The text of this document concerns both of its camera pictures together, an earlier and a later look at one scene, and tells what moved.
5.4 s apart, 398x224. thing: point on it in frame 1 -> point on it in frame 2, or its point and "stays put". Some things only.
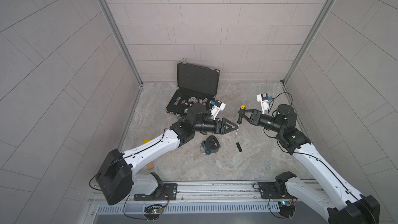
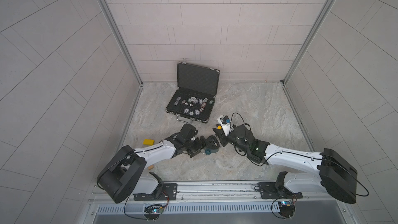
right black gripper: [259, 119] -> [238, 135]
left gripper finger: [229, 126] -> [203, 141]
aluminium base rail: [241, 192] stays put
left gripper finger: [227, 130] -> [194, 152]
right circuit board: [287, 209] stays put
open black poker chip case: [196, 84] stays put
